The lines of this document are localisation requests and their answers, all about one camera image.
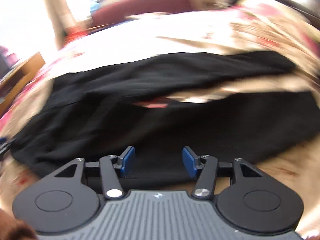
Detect black pants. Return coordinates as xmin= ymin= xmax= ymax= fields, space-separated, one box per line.
xmin=11 ymin=51 xmax=319 ymax=189

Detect wooden desk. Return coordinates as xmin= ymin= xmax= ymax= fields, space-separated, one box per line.
xmin=1 ymin=52 xmax=45 ymax=116

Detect maroon sofa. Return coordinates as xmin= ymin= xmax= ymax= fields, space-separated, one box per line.
xmin=91 ymin=0 xmax=196 ymax=27

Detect floral satin bedspread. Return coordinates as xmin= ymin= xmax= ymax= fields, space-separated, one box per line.
xmin=1 ymin=4 xmax=319 ymax=239

